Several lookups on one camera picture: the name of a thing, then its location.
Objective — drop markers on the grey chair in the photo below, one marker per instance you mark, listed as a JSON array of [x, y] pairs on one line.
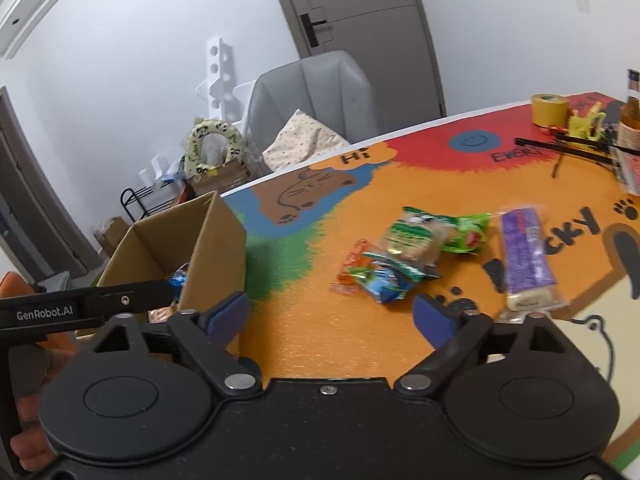
[[320, 90]]

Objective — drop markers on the orange chair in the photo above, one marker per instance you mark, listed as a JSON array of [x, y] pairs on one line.
[[15, 285]]

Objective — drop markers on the small brown floor box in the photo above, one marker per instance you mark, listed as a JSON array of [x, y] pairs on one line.
[[112, 235]]

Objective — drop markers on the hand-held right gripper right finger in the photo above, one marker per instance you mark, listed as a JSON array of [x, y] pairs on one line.
[[432, 320]]

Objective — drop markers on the person's left hand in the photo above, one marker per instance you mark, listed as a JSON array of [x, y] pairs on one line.
[[30, 450]]

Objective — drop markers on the bright green snack packet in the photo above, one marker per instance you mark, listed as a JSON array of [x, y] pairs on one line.
[[470, 232]]

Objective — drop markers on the grey door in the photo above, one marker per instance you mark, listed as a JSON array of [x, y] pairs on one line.
[[370, 10]]

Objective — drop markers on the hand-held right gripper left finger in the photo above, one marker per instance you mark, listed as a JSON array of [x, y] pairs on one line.
[[227, 312]]

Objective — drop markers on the white plastic item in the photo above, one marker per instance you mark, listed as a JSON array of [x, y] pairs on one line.
[[155, 167]]

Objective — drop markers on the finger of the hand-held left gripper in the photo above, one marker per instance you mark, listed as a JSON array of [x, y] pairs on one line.
[[135, 299]]

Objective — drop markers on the red zip bag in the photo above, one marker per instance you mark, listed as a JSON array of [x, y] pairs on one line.
[[632, 170]]

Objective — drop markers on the dotted cream cushion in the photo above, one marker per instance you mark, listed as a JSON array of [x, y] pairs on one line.
[[300, 140]]

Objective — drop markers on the brown glass bottle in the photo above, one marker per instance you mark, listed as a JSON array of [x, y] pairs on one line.
[[631, 120]]

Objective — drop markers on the green label bread packet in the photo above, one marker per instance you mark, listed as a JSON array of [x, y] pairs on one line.
[[410, 235]]

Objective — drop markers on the yellow tape roll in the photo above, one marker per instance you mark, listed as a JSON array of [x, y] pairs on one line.
[[542, 115]]

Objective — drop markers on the black shoe rack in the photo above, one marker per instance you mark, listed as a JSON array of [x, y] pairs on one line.
[[125, 197]]

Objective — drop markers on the blue snack packet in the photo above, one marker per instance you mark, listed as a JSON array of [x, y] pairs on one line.
[[180, 277], [390, 285]]

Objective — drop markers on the white plastic rack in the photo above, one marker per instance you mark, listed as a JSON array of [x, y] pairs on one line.
[[220, 70]]

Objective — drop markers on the orange snack packet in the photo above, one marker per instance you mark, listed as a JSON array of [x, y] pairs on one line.
[[346, 271]]

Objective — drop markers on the cardboard box with clutter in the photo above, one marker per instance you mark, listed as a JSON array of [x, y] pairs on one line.
[[225, 177]]

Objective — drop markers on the panda print neck pillow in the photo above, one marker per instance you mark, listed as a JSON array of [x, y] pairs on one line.
[[192, 145]]

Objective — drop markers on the grey doorway frame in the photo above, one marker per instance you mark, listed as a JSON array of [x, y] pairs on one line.
[[37, 175]]

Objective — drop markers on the purple long bread packet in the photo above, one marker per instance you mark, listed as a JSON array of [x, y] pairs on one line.
[[527, 250]]

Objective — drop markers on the yellow clips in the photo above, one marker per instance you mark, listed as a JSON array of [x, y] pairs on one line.
[[580, 127]]

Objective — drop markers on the brown cardboard box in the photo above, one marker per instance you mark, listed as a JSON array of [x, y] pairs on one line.
[[220, 250]]

